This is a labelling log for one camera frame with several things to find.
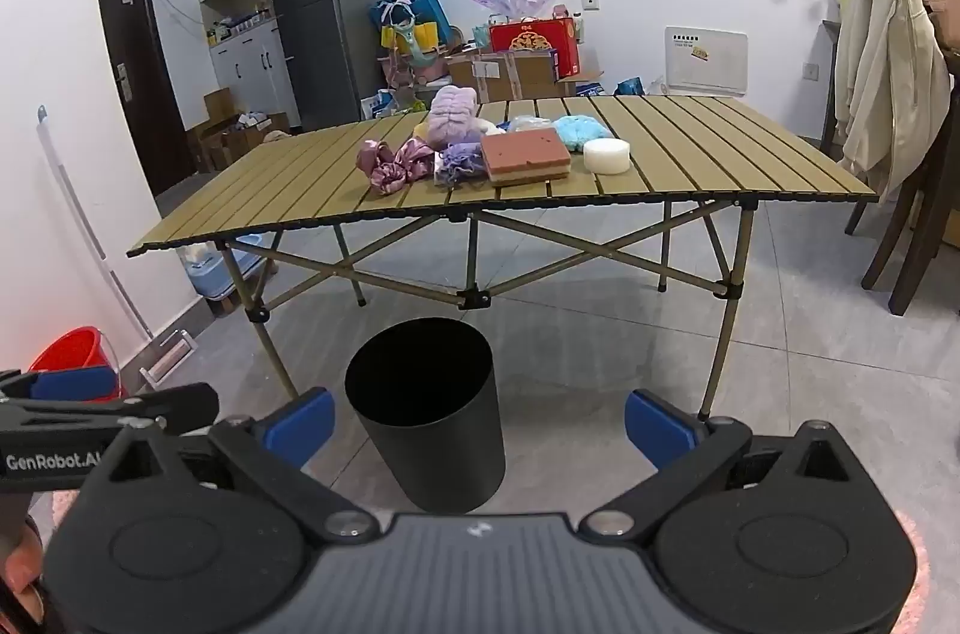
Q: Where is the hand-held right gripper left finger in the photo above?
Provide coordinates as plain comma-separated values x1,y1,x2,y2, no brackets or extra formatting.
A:
88,388,380,543

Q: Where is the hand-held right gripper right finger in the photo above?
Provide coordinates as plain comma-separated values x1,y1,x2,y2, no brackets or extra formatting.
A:
581,388,876,543

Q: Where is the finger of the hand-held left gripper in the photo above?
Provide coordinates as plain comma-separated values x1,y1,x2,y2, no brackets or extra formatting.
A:
0,381,220,437
0,366,122,406

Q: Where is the black round waste bin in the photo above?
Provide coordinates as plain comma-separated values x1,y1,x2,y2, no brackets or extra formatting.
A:
344,317,506,515

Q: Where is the white foam disc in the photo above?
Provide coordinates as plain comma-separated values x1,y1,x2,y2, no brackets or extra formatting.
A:
583,137,632,176

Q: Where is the purple plush headband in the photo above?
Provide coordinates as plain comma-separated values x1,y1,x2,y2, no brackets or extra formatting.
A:
426,85,482,149

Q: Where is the person's left hand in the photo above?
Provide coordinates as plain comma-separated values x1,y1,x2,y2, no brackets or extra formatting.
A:
0,516,46,634

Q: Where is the red bucket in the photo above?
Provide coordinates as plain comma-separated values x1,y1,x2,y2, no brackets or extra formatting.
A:
28,326,125,404

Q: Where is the white mop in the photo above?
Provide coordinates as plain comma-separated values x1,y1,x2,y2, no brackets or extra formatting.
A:
35,105,198,390

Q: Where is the blue pet feeder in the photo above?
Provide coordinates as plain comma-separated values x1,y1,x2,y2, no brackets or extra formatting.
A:
180,233,268,317

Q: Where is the pink satin scrunchie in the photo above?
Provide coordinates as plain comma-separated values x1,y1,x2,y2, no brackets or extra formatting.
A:
358,139,406,197
394,137,438,185

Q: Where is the olive folding camping table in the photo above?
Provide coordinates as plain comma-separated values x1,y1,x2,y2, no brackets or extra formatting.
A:
126,94,880,425

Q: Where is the open brown cardboard box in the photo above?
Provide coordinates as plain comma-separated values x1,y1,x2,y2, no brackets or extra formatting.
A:
187,88,293,175

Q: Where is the light blue plush ball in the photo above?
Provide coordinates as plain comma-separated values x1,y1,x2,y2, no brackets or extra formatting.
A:
553,114,615,154

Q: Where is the pink sponge block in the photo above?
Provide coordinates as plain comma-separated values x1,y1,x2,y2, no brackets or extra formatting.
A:
480,127,573,188

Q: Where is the dark brown door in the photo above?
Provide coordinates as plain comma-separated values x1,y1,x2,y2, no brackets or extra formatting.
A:
93,0,197,199

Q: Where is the dark wooden chair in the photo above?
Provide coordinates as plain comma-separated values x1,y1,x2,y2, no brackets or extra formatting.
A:
844,45,960,317

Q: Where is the white base cabinet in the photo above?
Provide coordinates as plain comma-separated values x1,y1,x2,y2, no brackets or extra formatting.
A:
210,23,301,130

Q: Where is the taped cardboard box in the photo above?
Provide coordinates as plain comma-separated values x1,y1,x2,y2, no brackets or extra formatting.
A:
448,50,560,105

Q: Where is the teal plastic toy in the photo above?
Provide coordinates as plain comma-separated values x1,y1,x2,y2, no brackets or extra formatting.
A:
390,15,451,82

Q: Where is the red gift box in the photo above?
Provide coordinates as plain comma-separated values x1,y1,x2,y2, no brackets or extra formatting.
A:
489,17,583,80

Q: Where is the yellow gift bag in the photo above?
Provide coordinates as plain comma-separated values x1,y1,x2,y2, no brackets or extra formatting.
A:
382,20,440,55

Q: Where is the beige hooded jacket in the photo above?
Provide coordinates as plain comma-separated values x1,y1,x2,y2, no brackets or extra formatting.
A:
834,0,954,202

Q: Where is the grey refrigerator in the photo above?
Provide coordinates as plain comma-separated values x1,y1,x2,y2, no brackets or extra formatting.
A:
256,0,392,131

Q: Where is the blue gift bag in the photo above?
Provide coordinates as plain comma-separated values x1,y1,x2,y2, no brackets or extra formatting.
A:
369,0,444,52

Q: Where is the pink bag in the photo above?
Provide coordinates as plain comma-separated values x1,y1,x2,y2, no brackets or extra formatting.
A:
919,0,960,52

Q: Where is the white wall heater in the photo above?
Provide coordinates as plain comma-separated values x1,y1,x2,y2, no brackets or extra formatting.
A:
664,26,749,97

